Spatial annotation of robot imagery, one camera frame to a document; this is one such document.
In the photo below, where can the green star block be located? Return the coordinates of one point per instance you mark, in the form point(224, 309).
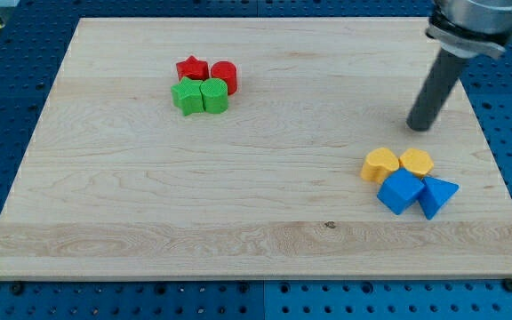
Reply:
point(187, 96)

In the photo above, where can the red star block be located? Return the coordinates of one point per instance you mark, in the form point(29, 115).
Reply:
point(193, 68)

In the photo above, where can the green cylinder block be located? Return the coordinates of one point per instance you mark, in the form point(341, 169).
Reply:
point(215, 95)

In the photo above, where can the red cylinder block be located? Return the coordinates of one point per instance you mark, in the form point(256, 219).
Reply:
point(226, 71)

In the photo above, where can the yellow heart block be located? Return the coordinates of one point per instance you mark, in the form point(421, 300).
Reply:
point(379, 164)

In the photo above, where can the light wooden board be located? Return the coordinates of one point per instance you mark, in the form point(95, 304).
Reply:
point(118, 185)

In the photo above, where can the blue cube block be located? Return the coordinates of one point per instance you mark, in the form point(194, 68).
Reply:
point(400, 190)

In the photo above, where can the yellow hexagon block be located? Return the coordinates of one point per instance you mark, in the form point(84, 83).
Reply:
point(416, 161)

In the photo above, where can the blue triangle block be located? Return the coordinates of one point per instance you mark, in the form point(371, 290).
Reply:
point(435, 195)

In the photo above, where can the dark grey cylindrical pointer rod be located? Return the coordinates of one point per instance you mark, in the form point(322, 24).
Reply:
point(442, 76)

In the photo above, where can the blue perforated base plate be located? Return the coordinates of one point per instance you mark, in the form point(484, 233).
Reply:
point(32, 46)

